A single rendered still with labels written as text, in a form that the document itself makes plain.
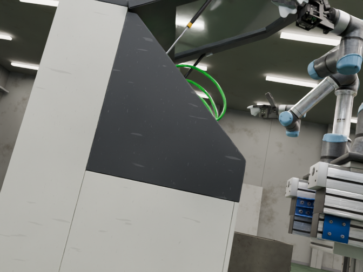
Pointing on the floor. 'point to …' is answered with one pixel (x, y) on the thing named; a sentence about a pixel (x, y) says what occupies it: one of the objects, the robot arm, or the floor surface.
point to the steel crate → (259, 254)
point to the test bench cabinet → (147, 229)
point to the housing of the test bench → (58, 134)
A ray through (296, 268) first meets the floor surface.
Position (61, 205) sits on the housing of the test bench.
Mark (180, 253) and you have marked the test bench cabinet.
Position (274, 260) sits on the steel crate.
